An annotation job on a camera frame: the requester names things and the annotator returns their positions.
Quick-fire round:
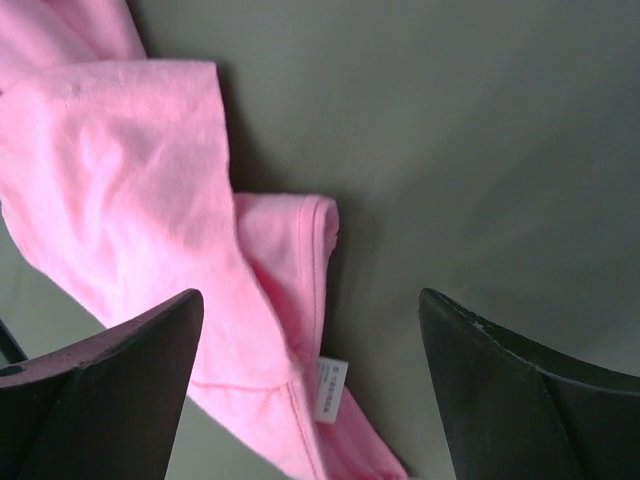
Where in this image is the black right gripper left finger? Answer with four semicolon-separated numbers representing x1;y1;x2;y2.
1;289;204;479

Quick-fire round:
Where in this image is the pink t shirt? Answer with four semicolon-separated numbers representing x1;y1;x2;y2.
1;1;406;479

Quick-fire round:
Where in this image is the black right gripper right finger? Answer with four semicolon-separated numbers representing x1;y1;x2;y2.
419;288;639;479

